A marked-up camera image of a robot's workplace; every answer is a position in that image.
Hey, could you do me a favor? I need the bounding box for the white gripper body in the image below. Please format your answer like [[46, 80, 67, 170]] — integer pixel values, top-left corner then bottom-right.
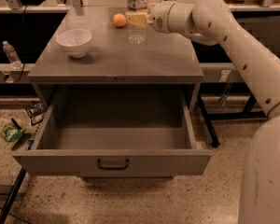
[[149, 1, 175, 33]]

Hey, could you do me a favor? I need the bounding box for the clear plastic water bottle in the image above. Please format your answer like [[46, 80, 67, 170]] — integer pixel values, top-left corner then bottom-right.
[[127, 0, 147, 45]]

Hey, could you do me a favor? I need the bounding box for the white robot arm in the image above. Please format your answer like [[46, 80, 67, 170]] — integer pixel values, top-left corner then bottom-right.
[[126, 0, 280, 224]]

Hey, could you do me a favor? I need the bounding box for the grey open top drawer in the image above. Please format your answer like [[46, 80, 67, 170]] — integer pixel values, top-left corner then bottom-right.
[[13, 89, 211, 178]]

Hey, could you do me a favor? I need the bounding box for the background water bottle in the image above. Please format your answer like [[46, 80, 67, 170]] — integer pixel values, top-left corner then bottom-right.
[[3, 41, 22, 70]]

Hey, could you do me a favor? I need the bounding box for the orange ball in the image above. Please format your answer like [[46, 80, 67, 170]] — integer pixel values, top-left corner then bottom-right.
[[113, 13, 127, 28]]

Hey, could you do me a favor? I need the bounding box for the grey metal cabinet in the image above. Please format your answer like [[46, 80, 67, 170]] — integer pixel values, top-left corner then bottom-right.
[[28, 7, 203, 109]]

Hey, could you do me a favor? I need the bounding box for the white ceramic bowl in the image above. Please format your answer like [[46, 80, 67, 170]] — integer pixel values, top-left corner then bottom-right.
[[56, 29, 92, 58]]

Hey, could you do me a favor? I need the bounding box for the black table stand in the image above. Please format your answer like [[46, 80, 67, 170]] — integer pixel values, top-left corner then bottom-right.
[[197, 94, 267, 147]]

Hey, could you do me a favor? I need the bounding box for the dark snack packet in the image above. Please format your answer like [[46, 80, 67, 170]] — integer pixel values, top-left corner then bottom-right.
[[24, 102, 46, 126]]

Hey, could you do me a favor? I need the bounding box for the green snack bag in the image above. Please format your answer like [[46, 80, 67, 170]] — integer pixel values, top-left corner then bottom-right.
[[0, 123, 25, 148]]

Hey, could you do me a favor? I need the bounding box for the black floor pole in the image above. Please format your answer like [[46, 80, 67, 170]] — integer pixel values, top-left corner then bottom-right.
[[0, 168, 26, 224]]

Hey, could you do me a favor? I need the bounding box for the black drawer handle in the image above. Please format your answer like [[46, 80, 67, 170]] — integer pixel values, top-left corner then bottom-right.
[[97, 159, 130, 171]]

